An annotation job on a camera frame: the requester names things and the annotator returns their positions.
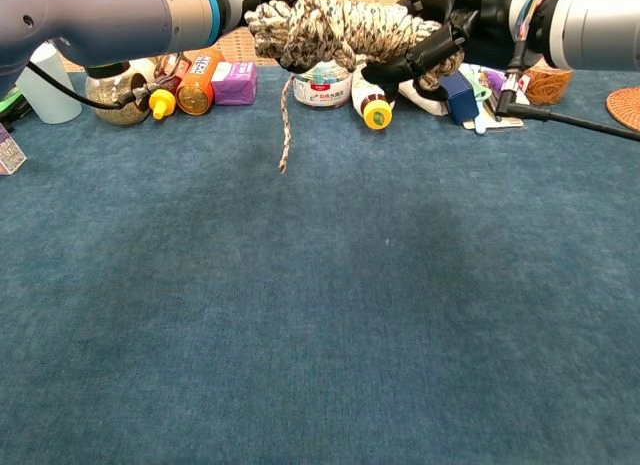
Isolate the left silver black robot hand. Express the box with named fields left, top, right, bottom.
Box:
left=212, top=0, right=299, bottom=36

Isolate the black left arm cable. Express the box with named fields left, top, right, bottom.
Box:
left=27, top=62, right=151, bottom=110

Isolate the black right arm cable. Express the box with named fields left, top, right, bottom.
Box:
left=494, top=72, right=640, bottom=142

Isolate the brown sauce bottle yellow cap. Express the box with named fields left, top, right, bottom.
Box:
left=148, top=52, right=194, bottom=121

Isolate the navy blue box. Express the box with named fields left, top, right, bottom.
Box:
left=446, top=72, right=479, bottom=126

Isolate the teal brush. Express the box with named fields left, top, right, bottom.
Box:
left=459, top=64, right=489, bottom=135

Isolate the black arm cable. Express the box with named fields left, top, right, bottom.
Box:
left=494, top=72, right=640, bottom=142
left=27, top=62, right=151, bottom=110

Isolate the round woven rattan coaster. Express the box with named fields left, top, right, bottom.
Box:
left=605, top=86, right=640, bottom=132

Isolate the beige speckled braided rope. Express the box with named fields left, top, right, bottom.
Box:
left=243, top=0, right=464, bottom=175

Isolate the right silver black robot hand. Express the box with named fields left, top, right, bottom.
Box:
left=360, top=0, right=539, bottom=86

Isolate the orange drink can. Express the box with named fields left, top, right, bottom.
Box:
left=175, top=48, right=226, bottom=116

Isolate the white backing card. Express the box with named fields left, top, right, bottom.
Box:
left=462, top=115, right=525, bottom=132

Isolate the white purple carton box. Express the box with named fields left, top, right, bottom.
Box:
left=0, top=123, right=28, bottom=176

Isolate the pale blue plastic cup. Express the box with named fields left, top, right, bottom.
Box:
left=15, top=40, right=84, bottom=125

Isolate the glass jar black lid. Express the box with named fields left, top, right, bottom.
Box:
left=85, top=59, right=151, bottom=126

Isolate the blue felt table cover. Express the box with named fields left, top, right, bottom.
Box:
left=0, top=64, right=640, bottom=465

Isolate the clear jar of rubber bands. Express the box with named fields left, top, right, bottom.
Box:
left=522, top=67, right=575, bottom=106

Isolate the small white bottle yellow cap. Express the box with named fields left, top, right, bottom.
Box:
left=351, top=69, right=394, bottom=131

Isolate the clear tub of clips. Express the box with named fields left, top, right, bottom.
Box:
left=292, top=67, right=352, bottom=109

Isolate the purple small box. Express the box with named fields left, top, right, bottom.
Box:
left=211, top=60, right=259, bottom=106

